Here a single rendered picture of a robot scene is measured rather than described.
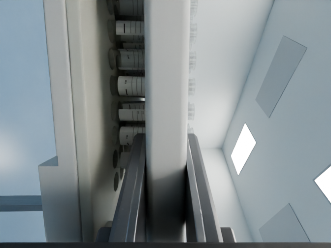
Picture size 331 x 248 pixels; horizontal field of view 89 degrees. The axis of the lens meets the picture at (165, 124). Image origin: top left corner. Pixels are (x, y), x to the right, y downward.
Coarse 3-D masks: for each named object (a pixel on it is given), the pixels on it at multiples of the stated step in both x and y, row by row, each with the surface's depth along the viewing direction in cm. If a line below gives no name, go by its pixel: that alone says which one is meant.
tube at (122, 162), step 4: (116, 152) 12; (120, 152) 12; (124, 152) 12; (128, 152) 12; (116, 156) 12; (120, 156) 12; (124, 156) 12; (128, 156) 12; (116, 160) 12; (120, 160) 12; (124, 160) 12; (116, 164) 12; (120, 164) 12; (124, 164) 12
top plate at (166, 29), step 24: (144, 0) 7; (168, 0) 7; (144, 24) 7; (168, 24) 7; (168, 48) 7; (168, 72) 7; (168, 96) 7; (168, 120) 8; (168, 144) 8; (168, 168) 8; (168, 192) 8; (168, 216) 8; (168, 240) 8
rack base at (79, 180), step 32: (64, 0) 7; (96, 0) 9; (64, 32) 7; (96, 32) 9; (64, 64) 7; (96, 64) 9; (64, 96) 7; (96, 96) 9; (128, 96) 17; (64, 128) 8; (96, 128) 9; (64, 160) 8; (96, 160) 9; (64, 192) 8; (96, 192) 9; (64, 224) 8; (96, 224) 9
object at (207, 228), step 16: (192, 144) 9; (192, 160) 8; (192, 176) 8; (192, 192) 7; (208, 192) 7; (192, 208) 6; (208, 208) 6; (192, 224) 6; (208, 224) 6; (192, 240) 6; (208, 240) 5; (224, 240) 6
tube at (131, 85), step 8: (112, 80) 11; (120, 80) 11; (128, 80) 11; (136, 80) 11; (144, 80) 11; (192, 80) 11; (112, 88) 11; (120, 88) 11; (128, 88) 11; (136, 88) 11; (144, 88) 11; (192, 88) 11
